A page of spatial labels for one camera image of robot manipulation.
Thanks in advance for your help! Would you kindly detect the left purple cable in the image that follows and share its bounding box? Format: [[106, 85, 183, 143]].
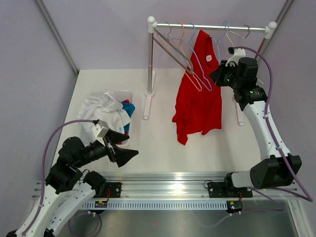
[[21, 119, 96, 237]]

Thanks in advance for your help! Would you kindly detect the white slotted cable duct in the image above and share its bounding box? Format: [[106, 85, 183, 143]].
[[79, 200, 228, 210]]

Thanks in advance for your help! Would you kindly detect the magenta t shirt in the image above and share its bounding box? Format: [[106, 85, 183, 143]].
[[116, 99, 131, 135]]

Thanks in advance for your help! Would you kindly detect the clear plastic basket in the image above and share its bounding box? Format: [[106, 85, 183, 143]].
[[78, 90, 139, 149]]

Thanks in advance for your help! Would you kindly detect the white t shirt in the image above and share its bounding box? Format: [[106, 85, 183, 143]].
[[77, 90, 132, 144]]

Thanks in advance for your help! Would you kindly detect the red t shirt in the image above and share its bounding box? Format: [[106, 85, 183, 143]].
[[172, 30, 222, 145]]

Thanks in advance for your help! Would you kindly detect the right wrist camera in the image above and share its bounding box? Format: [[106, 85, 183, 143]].
[[225, 47, 246, 67]]

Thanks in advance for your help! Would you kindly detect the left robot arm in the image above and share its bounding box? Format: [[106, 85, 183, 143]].
[[7, 124, 139, 237]]

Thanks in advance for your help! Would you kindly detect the aluminium mounting rail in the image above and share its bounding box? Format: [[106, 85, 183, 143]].
[[31, 172, 298, 200]]

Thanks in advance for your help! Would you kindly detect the grey hanger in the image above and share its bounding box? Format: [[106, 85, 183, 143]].
[[153, 22, 195, 75]]

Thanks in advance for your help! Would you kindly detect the cream white hanger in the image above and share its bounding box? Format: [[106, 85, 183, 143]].
[[226, 24, 264, 86]]

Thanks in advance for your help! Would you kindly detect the light blue hanger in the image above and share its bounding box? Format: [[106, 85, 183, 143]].
[[210, 20, 230, 65], [167, 22, 212, 92]]

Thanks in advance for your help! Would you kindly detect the metal clothes rack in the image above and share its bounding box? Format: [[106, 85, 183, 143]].
[[143, 16, 278, 120]]

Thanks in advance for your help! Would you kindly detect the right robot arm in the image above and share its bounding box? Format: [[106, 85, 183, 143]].
[[210, 57, 302, 196]]

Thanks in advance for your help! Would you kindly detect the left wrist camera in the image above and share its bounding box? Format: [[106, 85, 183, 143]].
[[92, 119, 109, 146]]

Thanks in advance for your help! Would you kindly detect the blue t shirt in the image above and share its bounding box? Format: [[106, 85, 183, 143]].
[[122, 100, 135, 134]]

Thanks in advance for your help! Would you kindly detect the pink hanger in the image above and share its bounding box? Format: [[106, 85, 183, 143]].
[[170, 21, 202, 92]]

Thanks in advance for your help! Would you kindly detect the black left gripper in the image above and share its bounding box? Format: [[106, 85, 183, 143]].
[[74, 128, 138, 168]]

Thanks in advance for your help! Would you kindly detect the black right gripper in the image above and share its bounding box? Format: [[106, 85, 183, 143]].
[[209, 60, 242, 90]]

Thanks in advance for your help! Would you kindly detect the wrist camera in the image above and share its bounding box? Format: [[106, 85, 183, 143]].
[[225, 47, 246, 67], [92, 119, 109, 146]]

